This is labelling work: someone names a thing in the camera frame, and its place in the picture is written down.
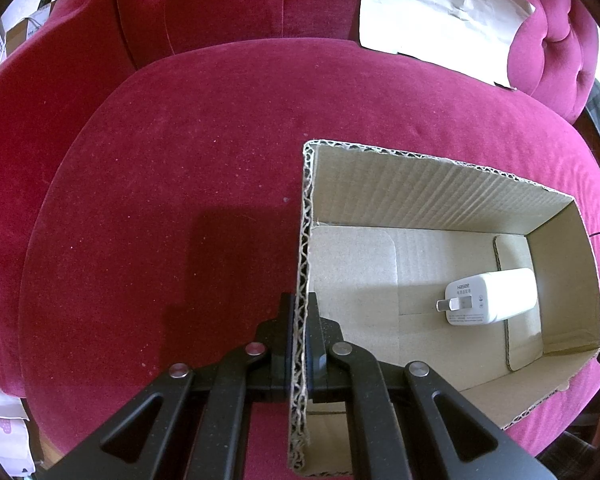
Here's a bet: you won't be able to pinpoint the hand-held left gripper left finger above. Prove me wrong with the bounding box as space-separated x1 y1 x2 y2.
32 292 297 480

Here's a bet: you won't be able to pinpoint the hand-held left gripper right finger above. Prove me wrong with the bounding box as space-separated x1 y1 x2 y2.
305 292 561 480

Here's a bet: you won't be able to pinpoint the large white charger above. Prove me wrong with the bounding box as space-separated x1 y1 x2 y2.
435 267 537 328

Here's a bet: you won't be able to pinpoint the cardboard box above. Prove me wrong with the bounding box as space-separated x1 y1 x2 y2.
286 139 600 477

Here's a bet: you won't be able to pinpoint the red velvet sofa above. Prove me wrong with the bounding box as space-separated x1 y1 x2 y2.
0 0 600 473

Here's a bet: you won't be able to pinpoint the white plastic bag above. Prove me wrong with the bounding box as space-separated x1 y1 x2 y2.
0 380 36 476

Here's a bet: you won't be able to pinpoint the white paper sheet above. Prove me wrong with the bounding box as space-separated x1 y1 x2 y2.
358 0 537 92

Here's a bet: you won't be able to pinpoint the stacked cardboard boxes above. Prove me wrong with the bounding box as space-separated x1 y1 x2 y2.
0 2 58 58

